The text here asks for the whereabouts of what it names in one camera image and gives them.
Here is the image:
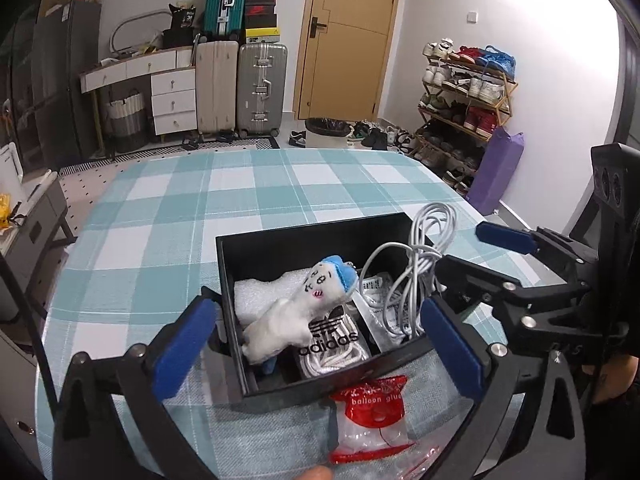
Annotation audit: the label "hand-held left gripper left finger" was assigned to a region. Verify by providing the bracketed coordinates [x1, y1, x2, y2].
[52, 287, 219, 480]

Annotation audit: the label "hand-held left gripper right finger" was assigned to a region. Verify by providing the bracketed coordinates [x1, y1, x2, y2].
[420, 296, 587, 480]

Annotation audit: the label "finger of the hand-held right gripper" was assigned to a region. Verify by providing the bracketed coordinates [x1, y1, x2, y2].
[475, 221, 598, 281]
[434, 255, 532, 312]

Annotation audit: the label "white charging cable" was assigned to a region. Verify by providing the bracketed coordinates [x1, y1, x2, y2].
[359, 202, 458, 342]

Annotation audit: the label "white printed packet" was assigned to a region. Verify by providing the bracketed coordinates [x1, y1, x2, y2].
[352, 270, 426, 353]

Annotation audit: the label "white foam wrap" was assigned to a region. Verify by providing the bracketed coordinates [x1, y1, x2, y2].
[234, 269, 311, 328]

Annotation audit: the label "red balloon glue packet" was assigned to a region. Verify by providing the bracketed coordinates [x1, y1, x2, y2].
[327, 375, 419, 466]

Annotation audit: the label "white plush toy blue cap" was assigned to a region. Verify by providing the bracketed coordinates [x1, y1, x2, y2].
[240, 255, 360, 365]

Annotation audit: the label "black box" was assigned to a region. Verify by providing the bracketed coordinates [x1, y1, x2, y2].
[215, 211, 451, 414]

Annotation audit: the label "bagged white shoelaces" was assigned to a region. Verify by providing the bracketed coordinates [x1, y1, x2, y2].
[295, 305, 373, 378]

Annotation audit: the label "person's right hand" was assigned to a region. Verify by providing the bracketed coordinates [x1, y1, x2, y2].
[582, 352, 640, 407]

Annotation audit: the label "purple bag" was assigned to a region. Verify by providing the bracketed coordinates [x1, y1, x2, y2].
[467, 127, 525, 216]

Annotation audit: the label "clear plastic bag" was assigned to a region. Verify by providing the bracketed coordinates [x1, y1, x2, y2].
[395, 437, 476, 480]

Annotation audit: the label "wooden shoe rack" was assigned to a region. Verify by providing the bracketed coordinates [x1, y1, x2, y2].
[415, 37, 519, 197]

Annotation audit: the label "rows of assorted sneakers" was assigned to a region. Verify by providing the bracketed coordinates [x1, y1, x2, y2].
[420, 37, 518, 196]

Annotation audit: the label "scattered pile of shoes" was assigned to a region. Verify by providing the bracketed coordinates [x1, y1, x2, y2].
[289, 120, 421, 154]

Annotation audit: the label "white low cabinet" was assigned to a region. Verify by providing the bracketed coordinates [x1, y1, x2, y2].
[0, 332, 41, 443]

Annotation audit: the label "grey side table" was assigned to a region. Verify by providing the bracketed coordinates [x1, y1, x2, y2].
[0, 170, 77, 321]

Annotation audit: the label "bin with black liner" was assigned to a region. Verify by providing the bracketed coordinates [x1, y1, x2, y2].
[305, 116, 351, 149]

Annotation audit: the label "yellow plastic bag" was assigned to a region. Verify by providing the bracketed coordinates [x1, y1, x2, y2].
[0, 194, 18, 231]

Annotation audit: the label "yellow wooden door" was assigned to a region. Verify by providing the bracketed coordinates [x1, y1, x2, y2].
[291, 0, 405, 122]

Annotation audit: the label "grey white laundry basket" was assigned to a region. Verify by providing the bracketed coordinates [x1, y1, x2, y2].
[102, 89, 147, 153]

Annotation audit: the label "white desk with drawers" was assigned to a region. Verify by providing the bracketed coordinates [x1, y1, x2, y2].
[80, 47, 198, 156]

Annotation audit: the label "white appliance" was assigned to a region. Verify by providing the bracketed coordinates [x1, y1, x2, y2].
[0, 142, 24, 211]

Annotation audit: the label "beige suitcase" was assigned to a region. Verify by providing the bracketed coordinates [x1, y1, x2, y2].
[194, 40, 240, 136]

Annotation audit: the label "silver suitcase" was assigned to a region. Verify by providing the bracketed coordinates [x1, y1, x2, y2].
[236, 43, 289, 139]

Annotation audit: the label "dark refrigerator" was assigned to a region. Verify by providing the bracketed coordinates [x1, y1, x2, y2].
[30, 0, 103, 161]

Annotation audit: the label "black gift bag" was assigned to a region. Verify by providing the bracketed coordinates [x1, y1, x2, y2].
[162, 4, 197, 50]

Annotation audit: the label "dark tall cabinet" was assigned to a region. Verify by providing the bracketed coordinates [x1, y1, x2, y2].
[0, 0, 41, 161]

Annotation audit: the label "stack of shoe boxes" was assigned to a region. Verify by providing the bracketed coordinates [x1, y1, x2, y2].
[244, 0, 279, 45]

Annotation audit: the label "teal suitcase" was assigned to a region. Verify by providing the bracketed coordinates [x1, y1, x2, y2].
[202, 0, 250, 41]

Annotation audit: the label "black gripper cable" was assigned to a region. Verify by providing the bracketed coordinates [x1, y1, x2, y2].
[0, 250, 58, 413]

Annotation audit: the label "oval mirror frame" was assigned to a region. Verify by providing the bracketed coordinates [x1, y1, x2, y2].
[110, 7, 173, 53]

